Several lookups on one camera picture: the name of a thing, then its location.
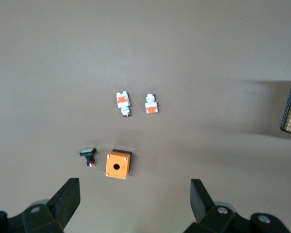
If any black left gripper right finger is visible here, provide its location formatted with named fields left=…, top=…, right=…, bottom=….
left=184, top=179, right=291, bottom=233

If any white orange button module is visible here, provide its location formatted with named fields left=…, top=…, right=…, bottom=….
left=144, top=93, right=159, bottom=115

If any orange box with round hole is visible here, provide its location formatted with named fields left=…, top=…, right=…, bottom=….
left=104, top=149, right=133, bottom=180

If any white orange button with red tip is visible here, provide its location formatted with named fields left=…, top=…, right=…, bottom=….
left=115, top=90, right=132, bottom=117

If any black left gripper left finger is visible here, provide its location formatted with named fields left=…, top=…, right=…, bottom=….
left=0, top=178, right=81, bottom=233

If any black push button grey cap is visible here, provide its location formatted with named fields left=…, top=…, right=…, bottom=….
left=79, top=147, right=98, bottom=167

